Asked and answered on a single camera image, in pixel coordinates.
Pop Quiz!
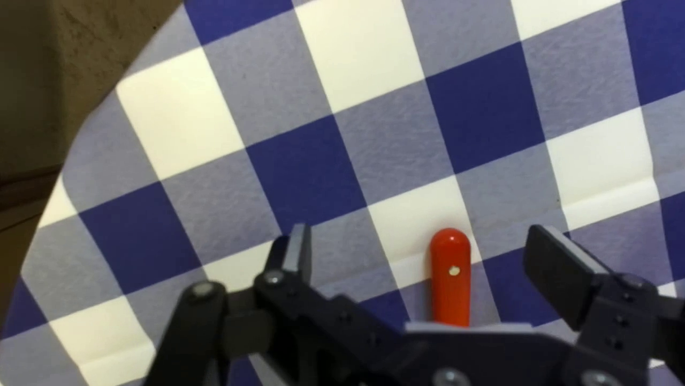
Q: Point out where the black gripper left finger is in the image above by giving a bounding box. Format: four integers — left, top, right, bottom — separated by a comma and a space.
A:
146, 221, 375, 386

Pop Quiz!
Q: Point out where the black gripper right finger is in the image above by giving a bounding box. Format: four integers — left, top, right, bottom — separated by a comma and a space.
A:
522, 224, 685, 386

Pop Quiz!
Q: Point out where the red-handled metal spoon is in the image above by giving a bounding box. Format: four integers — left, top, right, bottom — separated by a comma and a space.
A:
429, 225, 474, 331

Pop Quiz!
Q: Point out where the blue white checkered tablecloth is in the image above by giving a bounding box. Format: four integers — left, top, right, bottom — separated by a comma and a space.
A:
0, 0, 685, 386

